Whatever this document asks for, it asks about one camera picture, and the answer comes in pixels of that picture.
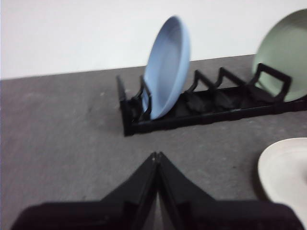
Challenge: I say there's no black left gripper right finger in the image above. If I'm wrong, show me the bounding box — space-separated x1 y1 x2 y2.
156 152 304 230

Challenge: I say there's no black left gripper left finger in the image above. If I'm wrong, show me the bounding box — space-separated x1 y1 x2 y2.
11 152 158 230

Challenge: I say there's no cream yellow plate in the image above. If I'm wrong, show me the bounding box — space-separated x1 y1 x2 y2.
258 138 307 204

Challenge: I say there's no black plate rack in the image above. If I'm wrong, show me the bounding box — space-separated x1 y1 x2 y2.
116 63 307 137

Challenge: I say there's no blue plate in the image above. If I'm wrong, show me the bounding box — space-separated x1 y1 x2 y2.
142 16 192 120

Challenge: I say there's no green plate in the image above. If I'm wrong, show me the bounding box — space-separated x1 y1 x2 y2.
252 9 307 101

